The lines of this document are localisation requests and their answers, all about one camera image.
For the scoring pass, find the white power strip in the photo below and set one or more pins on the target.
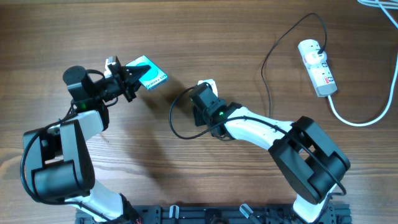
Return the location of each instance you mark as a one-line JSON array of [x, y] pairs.
[[320, 75]]

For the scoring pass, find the teal screen Galaxy smartphone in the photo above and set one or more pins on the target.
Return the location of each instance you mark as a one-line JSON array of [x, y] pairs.
[[153, 77]]

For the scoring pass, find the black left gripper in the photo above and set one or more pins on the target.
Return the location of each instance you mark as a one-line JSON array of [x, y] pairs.
[[120, 73]]

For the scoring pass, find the white USB charger plug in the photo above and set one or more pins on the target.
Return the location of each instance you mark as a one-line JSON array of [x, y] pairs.
[[314, 58]]

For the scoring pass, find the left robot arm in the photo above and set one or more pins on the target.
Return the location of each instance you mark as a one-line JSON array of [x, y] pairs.
[[56, 167]]

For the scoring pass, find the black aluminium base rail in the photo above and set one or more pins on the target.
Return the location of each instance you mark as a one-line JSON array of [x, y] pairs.
[[273, 213]]

